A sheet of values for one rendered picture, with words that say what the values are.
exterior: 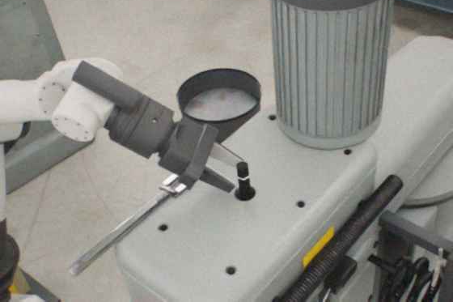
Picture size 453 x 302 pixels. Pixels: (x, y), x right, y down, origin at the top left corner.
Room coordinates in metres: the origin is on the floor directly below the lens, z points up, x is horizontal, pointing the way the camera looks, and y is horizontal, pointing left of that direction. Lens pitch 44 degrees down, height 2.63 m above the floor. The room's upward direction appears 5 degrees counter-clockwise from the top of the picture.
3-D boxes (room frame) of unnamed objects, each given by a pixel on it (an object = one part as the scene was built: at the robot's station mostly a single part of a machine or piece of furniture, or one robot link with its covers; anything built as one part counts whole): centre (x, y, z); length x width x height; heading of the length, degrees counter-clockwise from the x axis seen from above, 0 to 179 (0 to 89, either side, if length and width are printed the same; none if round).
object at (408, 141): (1.08, -0.31, 1.66); 0.80 x 0.23 x 0.20; 138
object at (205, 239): (0.72, 0.02, 1.81); 0.47 x 0.26 x 0.16; 138
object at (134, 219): (0.66, 0.22, 1.89); 0.24 x 0.04 x 0.01; 138
